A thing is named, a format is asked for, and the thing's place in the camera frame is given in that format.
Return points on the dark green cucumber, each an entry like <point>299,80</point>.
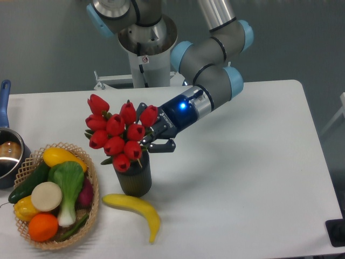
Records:
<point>38,176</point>

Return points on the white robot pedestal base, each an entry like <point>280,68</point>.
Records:
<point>149,37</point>

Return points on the green bok choy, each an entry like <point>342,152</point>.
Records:
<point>69,176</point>

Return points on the orange fruit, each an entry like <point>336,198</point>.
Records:
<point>43,227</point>

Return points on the beige round disc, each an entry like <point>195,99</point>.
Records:
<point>46,196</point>

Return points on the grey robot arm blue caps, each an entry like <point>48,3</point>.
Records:
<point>217,84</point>

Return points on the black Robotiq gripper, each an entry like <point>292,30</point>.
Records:
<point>175,115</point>

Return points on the black device at table edge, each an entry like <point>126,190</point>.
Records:
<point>335,230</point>

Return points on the yellow squash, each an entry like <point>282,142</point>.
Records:
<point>54,156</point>

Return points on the blue handled saucepan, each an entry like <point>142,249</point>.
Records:
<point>13,149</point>

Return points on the yellow banana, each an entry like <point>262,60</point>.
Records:
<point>137,205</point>

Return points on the green bean pod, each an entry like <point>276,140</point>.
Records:
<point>74,229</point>

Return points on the white furniture piece at right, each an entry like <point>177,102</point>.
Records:
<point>339,115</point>

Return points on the yellow lemon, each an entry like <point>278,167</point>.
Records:
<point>25,210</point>

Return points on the red tulip bouquet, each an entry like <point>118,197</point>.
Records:
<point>120,135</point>

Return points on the dark grey ribbed vase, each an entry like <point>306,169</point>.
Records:
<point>136,181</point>

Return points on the woven wicker basket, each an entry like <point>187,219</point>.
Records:
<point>28,166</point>

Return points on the purple sweet potato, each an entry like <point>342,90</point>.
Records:
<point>86,195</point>

